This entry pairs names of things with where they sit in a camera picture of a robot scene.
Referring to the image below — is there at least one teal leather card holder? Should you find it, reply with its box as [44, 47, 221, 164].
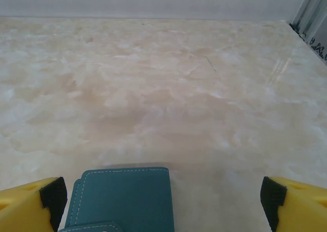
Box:
[57, 167, 175, 232]

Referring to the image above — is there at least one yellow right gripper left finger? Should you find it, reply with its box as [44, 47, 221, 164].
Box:
[0, 176, 68, 232]

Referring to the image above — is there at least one aluminium frame post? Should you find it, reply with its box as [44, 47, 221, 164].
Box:
[290, 0, 327, 40]

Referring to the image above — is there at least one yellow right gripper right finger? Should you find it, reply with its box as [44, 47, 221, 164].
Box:
[260, 176, 327, 232]

